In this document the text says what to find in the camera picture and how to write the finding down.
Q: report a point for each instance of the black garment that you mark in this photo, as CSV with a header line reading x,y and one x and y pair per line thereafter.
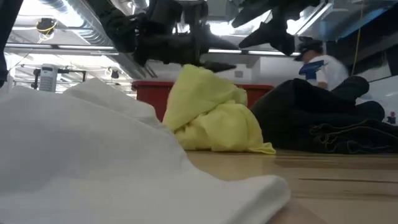
x,y
304,99

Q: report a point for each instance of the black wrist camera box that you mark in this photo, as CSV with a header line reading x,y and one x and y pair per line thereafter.
x,y
168,12

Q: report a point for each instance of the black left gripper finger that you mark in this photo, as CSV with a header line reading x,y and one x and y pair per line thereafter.
x,y
217,40
217,66

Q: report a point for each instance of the red plastic laundry basket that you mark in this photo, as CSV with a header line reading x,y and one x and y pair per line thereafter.
x,y
152,96

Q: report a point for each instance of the person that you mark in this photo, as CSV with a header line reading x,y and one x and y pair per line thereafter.
x,y
332,71

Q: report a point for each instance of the black pole stand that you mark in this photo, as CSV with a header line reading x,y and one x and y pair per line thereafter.
x,y
74,72

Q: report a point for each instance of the white tower fan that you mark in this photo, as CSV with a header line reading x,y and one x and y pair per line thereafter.
x,y
48,77

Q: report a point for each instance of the yellow-green shirt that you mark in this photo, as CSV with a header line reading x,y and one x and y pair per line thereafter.
x,y
211,118

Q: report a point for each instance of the white garment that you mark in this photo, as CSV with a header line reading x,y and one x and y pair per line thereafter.
x,y
93,155

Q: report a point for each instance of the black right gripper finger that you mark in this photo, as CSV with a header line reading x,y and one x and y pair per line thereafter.
x,y
255,12
273,37

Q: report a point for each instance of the small bottles group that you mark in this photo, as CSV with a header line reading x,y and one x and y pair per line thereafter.
x,y
391,119

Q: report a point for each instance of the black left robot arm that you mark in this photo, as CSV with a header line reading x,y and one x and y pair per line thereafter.
x,y
9,31

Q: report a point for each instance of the long ceiling light bar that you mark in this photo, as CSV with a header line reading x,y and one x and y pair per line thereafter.
x,y
84,47

